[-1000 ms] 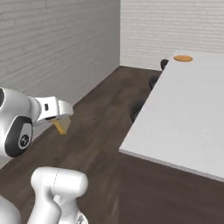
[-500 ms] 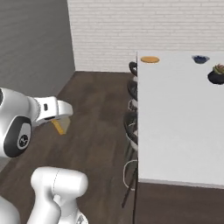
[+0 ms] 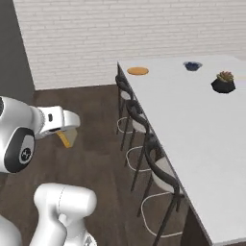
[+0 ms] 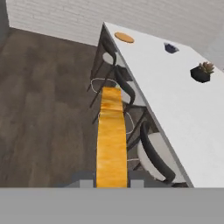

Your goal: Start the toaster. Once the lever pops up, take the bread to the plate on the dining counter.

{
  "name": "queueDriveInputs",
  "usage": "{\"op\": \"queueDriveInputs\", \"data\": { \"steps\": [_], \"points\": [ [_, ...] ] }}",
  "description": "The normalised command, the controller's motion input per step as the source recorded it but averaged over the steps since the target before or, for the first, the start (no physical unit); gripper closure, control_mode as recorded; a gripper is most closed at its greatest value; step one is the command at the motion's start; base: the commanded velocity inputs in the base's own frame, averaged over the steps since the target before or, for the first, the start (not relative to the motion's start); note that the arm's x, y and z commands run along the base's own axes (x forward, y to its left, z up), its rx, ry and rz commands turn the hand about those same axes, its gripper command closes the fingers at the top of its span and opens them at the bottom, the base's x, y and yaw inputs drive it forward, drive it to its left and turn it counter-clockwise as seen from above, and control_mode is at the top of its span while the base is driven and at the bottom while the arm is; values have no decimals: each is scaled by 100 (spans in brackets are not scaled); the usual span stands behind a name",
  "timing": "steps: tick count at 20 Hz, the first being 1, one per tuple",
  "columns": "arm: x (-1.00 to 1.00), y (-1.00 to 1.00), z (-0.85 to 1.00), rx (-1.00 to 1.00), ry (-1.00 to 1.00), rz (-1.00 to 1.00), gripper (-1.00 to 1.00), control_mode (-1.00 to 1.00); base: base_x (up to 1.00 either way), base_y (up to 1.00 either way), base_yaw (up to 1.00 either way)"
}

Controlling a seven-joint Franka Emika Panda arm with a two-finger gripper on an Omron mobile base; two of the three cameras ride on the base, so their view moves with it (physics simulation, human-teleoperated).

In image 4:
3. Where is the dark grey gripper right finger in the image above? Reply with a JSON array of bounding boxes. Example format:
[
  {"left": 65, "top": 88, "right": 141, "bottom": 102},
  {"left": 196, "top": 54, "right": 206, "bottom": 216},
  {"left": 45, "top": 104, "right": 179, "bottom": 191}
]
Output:
[{"left": 127, "top": 171, "right": 157, "bottom": 189}]

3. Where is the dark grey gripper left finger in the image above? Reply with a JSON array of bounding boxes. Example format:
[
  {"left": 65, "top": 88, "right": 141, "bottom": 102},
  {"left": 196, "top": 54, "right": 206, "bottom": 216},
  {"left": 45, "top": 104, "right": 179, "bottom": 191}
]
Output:
[{"left": 57, "top": 171, "right": 97, "bottom": 189}]

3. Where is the orange round plate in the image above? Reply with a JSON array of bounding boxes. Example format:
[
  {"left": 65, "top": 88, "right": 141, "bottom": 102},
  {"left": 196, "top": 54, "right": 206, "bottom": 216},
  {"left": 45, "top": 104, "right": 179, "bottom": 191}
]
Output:
[{"left": 114, "top": 31, "right": 136, "bottom": 45}]

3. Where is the black stool with white seat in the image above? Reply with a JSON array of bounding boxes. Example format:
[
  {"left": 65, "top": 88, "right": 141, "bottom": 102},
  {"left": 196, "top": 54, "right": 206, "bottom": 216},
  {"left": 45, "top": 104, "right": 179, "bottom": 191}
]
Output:
[
  {"left": 87, "top": 32, "right": 122, "bottom": 109},
  {"left": 92, "top": 65, "right": 148, "bottom": 144},
  {"left": 126, "top": 120, "right": 189, "bottom": 188}
]

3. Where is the black pot with succulent plant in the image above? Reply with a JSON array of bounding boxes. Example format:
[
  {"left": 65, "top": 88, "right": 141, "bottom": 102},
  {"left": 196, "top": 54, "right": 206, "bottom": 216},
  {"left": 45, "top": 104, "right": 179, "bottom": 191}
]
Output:
[{"left": 190, "top": 61, "right": 215, "bottom": 84}]

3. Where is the small dark blue bowl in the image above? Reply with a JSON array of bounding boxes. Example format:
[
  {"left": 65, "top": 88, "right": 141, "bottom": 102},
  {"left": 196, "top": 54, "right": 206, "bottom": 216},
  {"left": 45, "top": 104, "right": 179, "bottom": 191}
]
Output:
[{"left": 163, "top": 42, "right": 180, "bottom": 54}]

